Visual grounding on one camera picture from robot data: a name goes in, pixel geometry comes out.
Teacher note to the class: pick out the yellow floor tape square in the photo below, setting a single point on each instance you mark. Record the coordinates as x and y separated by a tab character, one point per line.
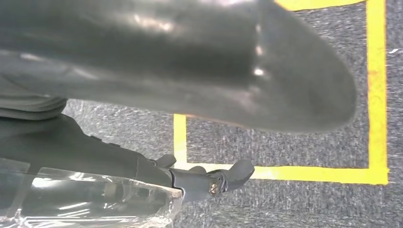
376	94

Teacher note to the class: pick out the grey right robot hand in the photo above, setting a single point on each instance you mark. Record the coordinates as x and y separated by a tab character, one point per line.
189	63

